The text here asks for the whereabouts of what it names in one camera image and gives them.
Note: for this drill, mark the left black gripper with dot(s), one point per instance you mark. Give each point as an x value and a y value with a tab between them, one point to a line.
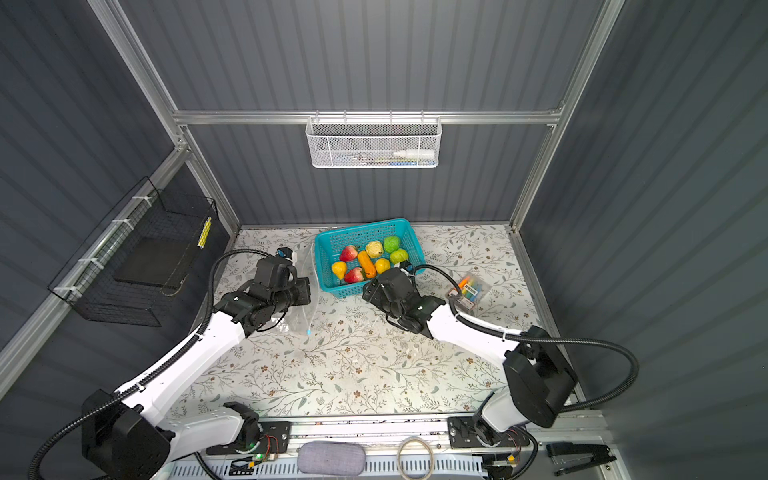
301	285

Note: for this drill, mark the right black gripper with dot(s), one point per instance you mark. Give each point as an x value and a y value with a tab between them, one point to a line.
374	293

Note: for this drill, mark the yellow lemon toy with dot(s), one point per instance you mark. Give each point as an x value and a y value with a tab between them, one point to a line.
382	265

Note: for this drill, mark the orange carrot toy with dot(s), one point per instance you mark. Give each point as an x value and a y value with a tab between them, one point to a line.
367	264

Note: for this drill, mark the clear zip top bag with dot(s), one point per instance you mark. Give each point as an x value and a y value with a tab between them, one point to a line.
299	318

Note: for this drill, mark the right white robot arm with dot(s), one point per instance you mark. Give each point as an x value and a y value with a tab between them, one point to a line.
537	377

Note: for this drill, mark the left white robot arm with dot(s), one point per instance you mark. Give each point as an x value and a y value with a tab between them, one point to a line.
129	435

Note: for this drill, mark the green pear toy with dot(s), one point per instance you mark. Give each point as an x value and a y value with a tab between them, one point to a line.
398	256

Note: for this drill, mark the yellow pear toy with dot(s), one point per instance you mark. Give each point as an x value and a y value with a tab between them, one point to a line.
340	269

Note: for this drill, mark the clear box of markers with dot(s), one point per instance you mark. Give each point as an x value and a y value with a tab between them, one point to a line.
472	289

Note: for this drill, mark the black pad in basket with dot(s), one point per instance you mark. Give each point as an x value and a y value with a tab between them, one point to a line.
157	262

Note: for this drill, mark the grey fabric pouch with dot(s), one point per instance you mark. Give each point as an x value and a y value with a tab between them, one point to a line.
332	458

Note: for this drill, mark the black wire basket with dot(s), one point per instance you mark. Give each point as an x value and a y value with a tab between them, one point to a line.
87	285

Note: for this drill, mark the white wire mesh basket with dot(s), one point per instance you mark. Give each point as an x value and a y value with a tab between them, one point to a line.
387	145

